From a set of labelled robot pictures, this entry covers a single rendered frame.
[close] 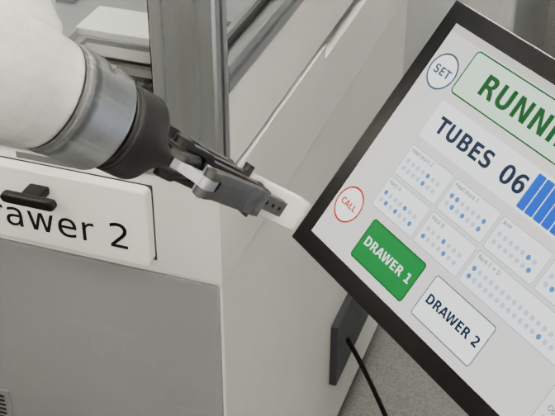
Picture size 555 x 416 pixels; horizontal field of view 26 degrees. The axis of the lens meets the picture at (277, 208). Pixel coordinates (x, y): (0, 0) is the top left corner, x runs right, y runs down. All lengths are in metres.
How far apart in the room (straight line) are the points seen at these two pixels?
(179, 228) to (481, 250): 0.47
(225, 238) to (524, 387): 0.53
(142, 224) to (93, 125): 0.58
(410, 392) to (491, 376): 1.45
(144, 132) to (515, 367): 0.39
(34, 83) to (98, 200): 0.63
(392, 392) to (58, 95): 1.75
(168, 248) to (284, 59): 0.30
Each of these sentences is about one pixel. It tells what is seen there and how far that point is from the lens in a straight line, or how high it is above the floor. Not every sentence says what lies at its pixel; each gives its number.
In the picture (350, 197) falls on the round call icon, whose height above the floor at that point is 1.02.
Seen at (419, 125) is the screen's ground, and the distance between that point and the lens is 1.26.
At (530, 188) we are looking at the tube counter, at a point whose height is 1.11.
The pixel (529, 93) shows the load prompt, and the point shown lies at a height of 1.17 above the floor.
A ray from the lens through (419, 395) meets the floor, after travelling 2.55.
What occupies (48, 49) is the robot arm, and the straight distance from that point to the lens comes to 0.89.
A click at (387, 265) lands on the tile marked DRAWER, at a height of 1.00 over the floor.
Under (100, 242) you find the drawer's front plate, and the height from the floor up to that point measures 0.84.
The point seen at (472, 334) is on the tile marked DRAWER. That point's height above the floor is 1.01.
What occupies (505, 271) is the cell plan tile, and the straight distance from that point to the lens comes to 1.13.
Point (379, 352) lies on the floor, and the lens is 2.64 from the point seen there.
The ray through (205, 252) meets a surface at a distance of 1.49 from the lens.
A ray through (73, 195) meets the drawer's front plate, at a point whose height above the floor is 0.90.
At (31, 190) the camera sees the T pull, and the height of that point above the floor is 0.91.
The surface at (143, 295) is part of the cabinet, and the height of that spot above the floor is 0.75.
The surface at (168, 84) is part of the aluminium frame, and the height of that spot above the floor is 1.07.
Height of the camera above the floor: 1.73
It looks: 34 degrees down
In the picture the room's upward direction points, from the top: straight up
